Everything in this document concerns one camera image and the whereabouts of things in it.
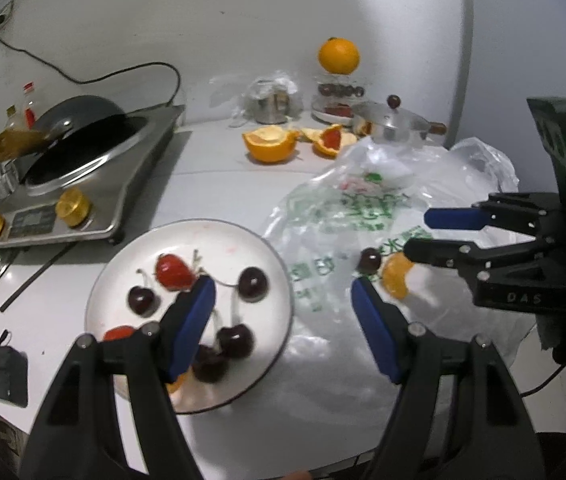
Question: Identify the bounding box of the dark red cherry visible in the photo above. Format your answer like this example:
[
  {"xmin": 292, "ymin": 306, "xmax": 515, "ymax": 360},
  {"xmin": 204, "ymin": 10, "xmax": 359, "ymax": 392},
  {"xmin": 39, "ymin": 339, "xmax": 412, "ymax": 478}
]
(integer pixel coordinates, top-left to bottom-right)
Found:
[
  {"xmin": 357, "ymin": 248, "xmax": 383, "ymax": 276},
  {"xmin": 213, "ymin": 266, "xmax": 270, "ymax": 304},
  {"xmin": 215, "ymin": 305, "xmax": 256, "ymax": 360},
  {"xmin": 192, "ymin": 345, "xmax": 230, "ymax": 385},
  {"xmin": 127, "ymin": 269, "xmax": 157, "ymax": 317}
]

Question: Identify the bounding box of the red strawberry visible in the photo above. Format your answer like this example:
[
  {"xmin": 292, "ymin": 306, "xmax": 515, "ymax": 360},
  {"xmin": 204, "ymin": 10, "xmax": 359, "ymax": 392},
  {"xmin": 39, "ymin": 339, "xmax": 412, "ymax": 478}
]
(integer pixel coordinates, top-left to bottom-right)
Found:
[
  {"xmin": 155, "ymin": 254, "xmax": 198, "ymax": 292},
  {"xmin": 103, "ymin": 325, "xmax": 138, "ymax": 343}
]

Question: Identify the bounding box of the orange peel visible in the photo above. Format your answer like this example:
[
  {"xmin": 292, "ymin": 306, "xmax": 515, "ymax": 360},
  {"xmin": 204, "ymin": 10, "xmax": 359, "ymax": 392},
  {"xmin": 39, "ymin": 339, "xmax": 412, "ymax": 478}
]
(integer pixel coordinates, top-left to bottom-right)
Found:
[{"xmin": 300, "ymin": 124, "xmax": 360, "ymax": 159}]

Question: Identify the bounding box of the whole orange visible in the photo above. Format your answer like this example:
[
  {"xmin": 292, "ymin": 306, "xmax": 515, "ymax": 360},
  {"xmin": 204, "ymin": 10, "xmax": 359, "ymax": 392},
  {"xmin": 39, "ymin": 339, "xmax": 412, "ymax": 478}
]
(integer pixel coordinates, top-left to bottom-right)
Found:
[{"xmin": 318, "ymin": 36, "xmax": 361, "ymax": 76}]

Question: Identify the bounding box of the black thin cable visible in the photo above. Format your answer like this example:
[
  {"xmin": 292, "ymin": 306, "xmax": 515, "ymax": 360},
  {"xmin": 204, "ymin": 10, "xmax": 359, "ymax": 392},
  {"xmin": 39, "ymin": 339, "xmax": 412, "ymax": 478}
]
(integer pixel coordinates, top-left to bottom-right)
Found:
[{"xmin": 518, "ymin": 345, "xmax": 566, "ymax": 397}]

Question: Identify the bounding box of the clear glass jar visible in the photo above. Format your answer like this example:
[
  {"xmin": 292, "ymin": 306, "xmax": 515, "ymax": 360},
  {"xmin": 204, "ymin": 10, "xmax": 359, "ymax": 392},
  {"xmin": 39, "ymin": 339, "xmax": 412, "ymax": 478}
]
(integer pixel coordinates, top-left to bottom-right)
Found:
[{"xmin": 312, "ymin": 72, "xmax": 366, "ymax": 126}]

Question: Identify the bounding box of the steel pot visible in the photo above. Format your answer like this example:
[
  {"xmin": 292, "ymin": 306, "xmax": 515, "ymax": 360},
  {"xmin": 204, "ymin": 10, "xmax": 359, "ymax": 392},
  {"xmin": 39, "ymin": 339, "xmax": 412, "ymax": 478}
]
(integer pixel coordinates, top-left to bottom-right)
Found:
[{"xmin": 352, "ymin": 115, "xmax": 447, "ymax": 149}]

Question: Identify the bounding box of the red cap bottle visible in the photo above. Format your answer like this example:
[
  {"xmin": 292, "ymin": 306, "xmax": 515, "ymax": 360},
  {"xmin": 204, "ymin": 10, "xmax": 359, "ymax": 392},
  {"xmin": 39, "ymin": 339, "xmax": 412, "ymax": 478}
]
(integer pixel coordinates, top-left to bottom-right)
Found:
[{"xmin": 22, "ymin": 82, "xmax": 39, "ymax": 129}]

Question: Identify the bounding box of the black cooker cable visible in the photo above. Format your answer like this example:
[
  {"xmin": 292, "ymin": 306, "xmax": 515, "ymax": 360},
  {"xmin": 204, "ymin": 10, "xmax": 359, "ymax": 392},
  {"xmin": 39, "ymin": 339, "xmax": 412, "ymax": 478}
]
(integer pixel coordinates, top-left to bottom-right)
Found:
[{"xmin": 0, "ymin": 20, "xmax": 183, "ymax": 107}]

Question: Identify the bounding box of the half orange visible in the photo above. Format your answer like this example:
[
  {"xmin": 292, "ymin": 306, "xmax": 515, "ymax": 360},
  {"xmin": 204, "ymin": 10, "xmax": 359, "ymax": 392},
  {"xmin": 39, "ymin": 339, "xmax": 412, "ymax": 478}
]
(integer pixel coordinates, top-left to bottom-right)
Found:
[{"xmin": 242, "ymin": 126, "xmax": 300, "ymax": 165}]

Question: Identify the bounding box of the black pouch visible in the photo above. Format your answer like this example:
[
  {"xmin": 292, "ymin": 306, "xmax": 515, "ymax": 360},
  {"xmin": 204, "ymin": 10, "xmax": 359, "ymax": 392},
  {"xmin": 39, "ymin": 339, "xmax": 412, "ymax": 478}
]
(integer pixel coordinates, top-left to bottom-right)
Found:
[{"xmin": 0, "ymin": 330, "xmax": 30, "ymax": 409}]

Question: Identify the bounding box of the white plate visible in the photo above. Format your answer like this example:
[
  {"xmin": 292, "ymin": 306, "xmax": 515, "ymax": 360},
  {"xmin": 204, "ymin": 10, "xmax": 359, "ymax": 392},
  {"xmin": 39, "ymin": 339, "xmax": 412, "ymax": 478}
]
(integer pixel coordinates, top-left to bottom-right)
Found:
[{"xmin": 85, "ymin": 218, "xmax": 295, "ymax": 414}]

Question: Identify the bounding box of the dark wok wooden handle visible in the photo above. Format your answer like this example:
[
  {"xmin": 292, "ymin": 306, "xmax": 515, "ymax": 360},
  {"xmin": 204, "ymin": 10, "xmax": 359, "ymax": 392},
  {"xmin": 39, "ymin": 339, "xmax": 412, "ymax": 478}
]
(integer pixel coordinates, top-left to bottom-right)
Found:
[{"xmin": 0, "ymin": 95, "xmax": 128, "ymax": 181}]

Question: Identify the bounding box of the peeled orange segment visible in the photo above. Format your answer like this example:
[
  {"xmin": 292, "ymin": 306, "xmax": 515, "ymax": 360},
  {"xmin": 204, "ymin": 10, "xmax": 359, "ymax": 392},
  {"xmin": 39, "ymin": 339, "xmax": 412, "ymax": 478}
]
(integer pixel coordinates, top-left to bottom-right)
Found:
[
  {"xmin": 382, "ymin": 252, "xmax": 415, "ymax": 301},
  {"xmin": 165, "ymin": 372, "xmax": 190, "ymax": 396}
]

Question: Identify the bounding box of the steel lid brown knob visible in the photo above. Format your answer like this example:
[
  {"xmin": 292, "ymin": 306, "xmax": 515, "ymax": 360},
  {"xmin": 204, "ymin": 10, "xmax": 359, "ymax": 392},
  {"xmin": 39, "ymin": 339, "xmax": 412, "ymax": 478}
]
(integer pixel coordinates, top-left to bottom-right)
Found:
[{"xmin": 358, "ymin": 93, "xmax": 427, "ymax": 132}]

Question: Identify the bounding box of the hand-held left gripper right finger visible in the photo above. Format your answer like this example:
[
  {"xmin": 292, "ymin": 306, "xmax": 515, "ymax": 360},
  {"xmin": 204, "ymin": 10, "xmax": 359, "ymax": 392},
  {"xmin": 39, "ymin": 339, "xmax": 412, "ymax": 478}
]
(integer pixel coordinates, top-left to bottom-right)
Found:
[{"xmin": 350, "ymin": 277, "xmax": 546, "ymax": 480}]

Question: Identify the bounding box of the small steel cup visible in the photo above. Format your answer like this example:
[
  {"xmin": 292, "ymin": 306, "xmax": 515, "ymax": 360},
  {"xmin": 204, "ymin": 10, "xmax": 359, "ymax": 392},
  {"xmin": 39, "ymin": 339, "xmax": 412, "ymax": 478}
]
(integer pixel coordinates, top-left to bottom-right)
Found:
[{"xmin": 253, "ymin": 80, "xmax": 294, "ymax": 125}]

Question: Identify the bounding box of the clear green print plastic bag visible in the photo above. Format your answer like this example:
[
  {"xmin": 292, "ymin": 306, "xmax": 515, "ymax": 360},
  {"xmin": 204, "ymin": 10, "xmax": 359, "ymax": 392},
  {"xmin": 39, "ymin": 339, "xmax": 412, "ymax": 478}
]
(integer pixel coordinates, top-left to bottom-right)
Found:
[{"xmin": 262, "ymin": 135, "xmax": 537, "ymax": 413}]

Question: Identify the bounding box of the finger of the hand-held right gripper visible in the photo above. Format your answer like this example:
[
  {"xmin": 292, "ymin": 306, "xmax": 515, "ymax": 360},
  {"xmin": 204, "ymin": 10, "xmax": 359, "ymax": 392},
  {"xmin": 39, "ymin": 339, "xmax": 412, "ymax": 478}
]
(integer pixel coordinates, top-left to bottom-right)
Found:
[
  {"xmin": 403, "ymin": 237, "xmax": 559, "ymax": 281},
  {"xmin": 423, "ymin": 192, "xmax": 564, "ymax": 236}
]

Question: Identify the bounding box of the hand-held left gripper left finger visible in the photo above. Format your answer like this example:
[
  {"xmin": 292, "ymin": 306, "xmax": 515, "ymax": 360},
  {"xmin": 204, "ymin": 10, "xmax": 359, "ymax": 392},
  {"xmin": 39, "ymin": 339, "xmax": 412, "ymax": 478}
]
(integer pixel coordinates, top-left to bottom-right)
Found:
[{"xmin": 20, "ymin": 275, "xmax": 217, "ymax": 480}]

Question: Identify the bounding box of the crumpled clear plastic bag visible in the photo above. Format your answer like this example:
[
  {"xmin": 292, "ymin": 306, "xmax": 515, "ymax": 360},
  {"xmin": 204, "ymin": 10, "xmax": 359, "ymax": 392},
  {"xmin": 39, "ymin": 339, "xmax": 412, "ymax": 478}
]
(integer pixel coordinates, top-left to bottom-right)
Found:
[{"xmin": 209, "ymin": 70, "xmax": 305, "ymax": 127}]

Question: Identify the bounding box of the steel induction cooker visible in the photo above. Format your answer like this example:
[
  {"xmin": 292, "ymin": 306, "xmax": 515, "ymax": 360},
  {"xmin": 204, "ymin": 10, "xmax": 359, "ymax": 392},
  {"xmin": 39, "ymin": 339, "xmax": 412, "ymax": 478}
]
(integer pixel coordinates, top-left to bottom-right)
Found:
[{"xmin": 0, "ymin": 105, "xmax": 187, "ymax": 249}]

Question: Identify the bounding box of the black chopstick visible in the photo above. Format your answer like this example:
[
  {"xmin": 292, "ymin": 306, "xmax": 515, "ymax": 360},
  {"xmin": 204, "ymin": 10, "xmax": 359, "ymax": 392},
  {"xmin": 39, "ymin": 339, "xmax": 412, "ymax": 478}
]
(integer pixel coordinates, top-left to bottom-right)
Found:
[{"xmin": 0, "ymin": 245, "xmax": 76, "ymax": 314}]

